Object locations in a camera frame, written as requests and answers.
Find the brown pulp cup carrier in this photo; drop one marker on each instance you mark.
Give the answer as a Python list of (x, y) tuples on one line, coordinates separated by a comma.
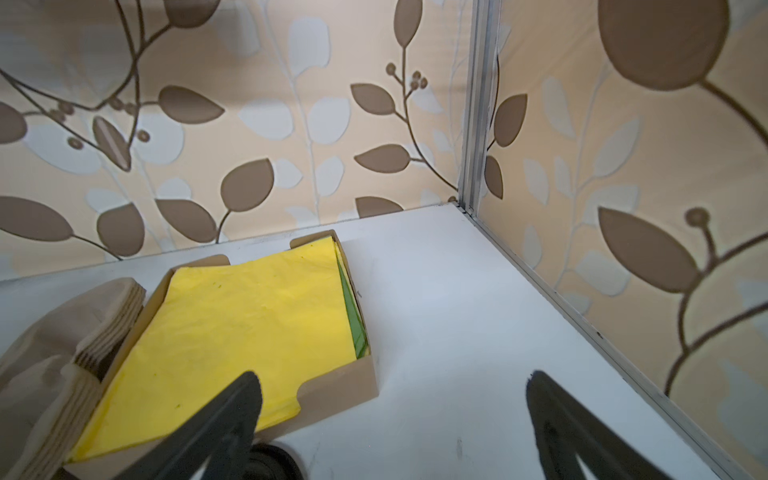
[(51, 376)]

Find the green paper napkin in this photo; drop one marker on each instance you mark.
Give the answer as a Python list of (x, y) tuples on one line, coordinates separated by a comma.
[(357, 328)]

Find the black plastic cup lid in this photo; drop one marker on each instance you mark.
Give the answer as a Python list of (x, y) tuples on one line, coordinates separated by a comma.
[(270, 462)]

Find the yellow paper napkin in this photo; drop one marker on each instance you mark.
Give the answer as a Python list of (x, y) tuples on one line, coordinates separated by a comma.
[(198, 296)]

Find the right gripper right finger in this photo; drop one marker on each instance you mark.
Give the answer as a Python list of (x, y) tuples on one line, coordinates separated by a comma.
[(571, 440)]

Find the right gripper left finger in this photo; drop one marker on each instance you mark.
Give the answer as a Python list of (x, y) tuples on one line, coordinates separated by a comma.
[(216, 439)]

